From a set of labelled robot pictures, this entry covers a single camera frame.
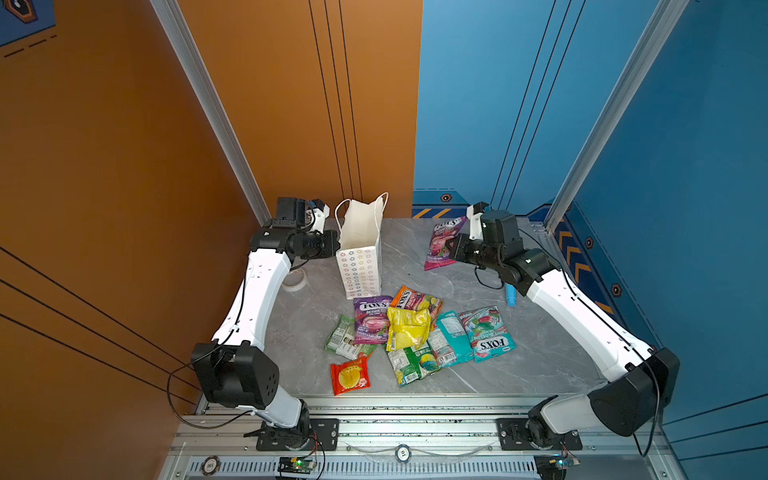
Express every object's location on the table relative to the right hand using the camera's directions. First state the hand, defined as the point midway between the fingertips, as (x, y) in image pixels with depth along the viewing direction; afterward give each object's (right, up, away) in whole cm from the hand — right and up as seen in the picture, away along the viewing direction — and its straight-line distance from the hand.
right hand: (442, 242), depth 76 cm
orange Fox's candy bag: (-7, -18, +18) cm, 26 cm away
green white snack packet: (-28, -29, +12) cm, 43 cm away
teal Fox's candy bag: (+16, -27, +12) cm, 33 cm away
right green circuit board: (+26, -54, -6) cm, 60 cm away
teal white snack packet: (+4, -29, +10) cm, 31 cm away
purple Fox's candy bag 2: (-1, -3, +2) cm, 4 cm away
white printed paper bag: (-22, -3, +3) cm, 22 cm away
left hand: (-27, 0, +4) cm, 28 cm away
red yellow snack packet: (-25, -37, +6) cm, 45 cm away
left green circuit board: (-36, -54, -6) cm, 65 cm away
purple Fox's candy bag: (-19, -23, +14) cm, 33 cm away
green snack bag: (-7, -34, +6) cm, 35 cm away
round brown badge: (-56, -53, -7) cm, 77 cm away
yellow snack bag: (-9, -24, +7) cm, 27 cm away
